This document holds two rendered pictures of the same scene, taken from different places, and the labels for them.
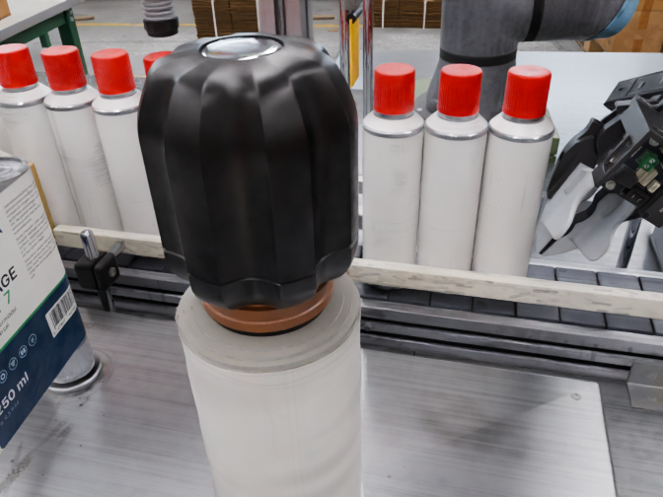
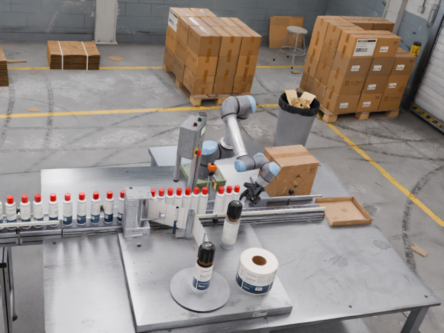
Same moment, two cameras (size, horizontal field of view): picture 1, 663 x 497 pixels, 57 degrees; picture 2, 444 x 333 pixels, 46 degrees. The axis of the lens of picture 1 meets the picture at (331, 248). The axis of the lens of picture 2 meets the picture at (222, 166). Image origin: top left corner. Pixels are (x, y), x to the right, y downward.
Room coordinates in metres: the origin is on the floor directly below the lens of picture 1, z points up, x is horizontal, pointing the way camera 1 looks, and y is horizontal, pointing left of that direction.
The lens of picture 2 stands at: (-1.60, 1.53, 2.81)
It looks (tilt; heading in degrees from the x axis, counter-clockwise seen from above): 31 degrees down; 323
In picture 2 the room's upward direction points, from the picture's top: 10 degrees clockwise
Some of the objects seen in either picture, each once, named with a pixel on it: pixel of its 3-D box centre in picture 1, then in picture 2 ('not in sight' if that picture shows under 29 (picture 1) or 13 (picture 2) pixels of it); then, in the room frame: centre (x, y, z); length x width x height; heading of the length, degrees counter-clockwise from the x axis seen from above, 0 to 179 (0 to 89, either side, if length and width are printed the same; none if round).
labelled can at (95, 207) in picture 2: not in sight; (95, 207); (0.67, 0.65, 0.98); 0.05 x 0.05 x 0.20
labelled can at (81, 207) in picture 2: not in sight; (81, 208); (0.69, 0.72, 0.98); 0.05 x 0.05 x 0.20
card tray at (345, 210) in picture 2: not in sight; (343, 210); (0.26, -0.93, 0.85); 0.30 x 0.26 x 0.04; 75
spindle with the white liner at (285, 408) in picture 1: (275, 355); (231, 224); (0.22, 0.03, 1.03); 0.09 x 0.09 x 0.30
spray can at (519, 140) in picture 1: (511, 187); (234, 199); (0.46, -0.16, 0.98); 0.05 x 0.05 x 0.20
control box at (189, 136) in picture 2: not in sight; (191, 137); (0.62, 0.12, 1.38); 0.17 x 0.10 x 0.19; 130
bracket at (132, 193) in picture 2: not in sight; (138, 193); (0.52, 0.47, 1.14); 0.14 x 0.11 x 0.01; 75
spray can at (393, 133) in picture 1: (391, 181); (219, 201); (0.48, -0.06, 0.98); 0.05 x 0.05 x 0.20
